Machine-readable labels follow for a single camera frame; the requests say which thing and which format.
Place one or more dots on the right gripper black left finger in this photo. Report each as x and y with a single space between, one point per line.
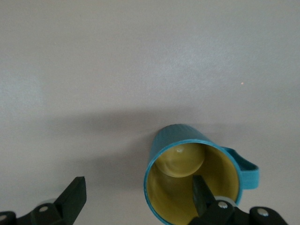
68 206

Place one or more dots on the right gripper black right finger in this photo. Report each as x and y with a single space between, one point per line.
204 199

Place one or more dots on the brown table cover mat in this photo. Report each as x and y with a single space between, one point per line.
93 70

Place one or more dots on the teal cup with yellow inside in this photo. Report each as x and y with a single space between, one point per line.
178 138

